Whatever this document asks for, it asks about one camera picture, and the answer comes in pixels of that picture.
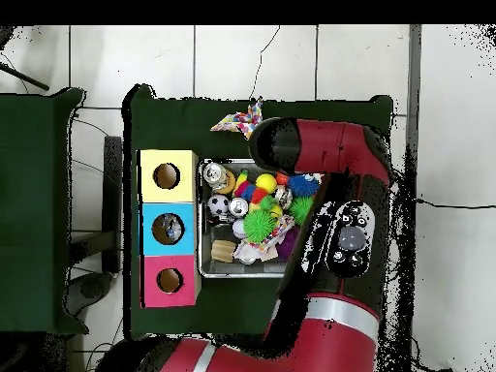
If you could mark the multicoloured spiky caterpillar toy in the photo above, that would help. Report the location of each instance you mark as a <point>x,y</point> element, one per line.
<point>246,190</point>

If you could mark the green spiky rubber ball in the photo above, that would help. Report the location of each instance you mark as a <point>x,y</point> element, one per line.
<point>302,211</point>
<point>260,225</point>

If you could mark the whitish foil wrapper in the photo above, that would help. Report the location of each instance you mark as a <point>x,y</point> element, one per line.
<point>252,249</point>

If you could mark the colourful patterned cloth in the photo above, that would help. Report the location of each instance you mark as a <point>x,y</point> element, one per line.
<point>236,122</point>

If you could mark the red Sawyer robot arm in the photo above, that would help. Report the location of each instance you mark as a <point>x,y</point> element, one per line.
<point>333,147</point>

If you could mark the shallow clear mesh bin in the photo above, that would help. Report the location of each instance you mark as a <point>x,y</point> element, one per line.
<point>232,270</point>

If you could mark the wooden box with three holes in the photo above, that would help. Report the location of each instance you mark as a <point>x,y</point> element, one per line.
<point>167,211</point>

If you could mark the small open silver can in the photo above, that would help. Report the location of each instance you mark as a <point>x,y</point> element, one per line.
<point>239,207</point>

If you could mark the plain yellow ball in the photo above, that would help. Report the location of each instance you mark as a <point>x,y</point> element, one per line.
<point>266,183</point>

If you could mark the black and white soccer ball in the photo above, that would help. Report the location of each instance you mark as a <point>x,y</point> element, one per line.
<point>219,205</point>

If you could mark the orange ball with cream dots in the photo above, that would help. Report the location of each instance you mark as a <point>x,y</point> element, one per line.
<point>227,184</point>

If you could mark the crushed silver drink can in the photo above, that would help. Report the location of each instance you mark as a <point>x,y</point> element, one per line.
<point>215,174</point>

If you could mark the flat wooden block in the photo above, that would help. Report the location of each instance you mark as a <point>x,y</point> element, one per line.
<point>223,250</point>

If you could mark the blue spiky rubber ball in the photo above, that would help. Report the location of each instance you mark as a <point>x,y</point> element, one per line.
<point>304,184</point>

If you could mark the dark green table cloth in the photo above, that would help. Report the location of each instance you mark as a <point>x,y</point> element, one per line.
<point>178,116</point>
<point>39,194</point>

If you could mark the black panel stand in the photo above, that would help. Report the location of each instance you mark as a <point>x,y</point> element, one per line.
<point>113,201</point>

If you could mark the grey stand base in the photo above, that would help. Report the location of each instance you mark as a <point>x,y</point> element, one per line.
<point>94,288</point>

